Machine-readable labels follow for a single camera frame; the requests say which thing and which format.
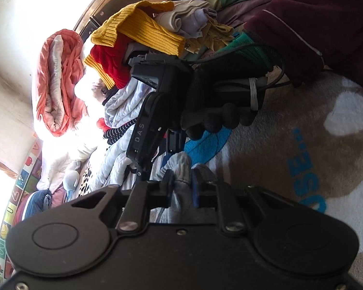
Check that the navy white striped cloth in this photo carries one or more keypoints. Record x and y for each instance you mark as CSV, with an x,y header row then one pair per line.
x,y
118,133

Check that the white plush toy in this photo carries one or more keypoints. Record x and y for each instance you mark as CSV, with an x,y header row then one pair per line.
x,y
72,176

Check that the colourful alphabet foam panel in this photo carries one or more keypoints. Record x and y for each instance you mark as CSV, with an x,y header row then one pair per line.
x,y
12,211

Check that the person's right hand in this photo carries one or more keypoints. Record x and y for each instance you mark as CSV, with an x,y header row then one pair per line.
x,y
211,75

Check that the yellow knit sweater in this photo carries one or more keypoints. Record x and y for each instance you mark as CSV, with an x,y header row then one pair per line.
x,y
151,30

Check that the pale yellow printed cloth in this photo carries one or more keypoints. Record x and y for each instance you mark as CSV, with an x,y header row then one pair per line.
x,y
211,36

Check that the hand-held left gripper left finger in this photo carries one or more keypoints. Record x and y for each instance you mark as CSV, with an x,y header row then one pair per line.
x,y
169,187

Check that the grey pants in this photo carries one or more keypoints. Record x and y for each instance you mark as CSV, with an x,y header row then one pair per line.
x,y
181,169

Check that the white quilted blanket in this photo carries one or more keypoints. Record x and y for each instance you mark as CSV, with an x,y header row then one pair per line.
x,y
121,102

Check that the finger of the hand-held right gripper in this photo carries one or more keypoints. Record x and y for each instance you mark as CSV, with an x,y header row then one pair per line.
x,y
175,142

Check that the beige folded clothes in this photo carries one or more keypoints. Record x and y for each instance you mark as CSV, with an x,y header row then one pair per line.
x,y
181,18

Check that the red knit sweater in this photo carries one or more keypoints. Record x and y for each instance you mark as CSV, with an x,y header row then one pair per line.
x,y
109,57

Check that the coral pink quilt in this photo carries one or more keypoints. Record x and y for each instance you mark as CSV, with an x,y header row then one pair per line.
x,y
63,81

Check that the cartoon mouse printed blanket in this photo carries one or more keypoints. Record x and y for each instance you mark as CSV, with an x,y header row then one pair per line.
x,y
290,157

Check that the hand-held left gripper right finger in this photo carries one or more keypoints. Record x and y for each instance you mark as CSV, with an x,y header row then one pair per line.
x,y
196,193

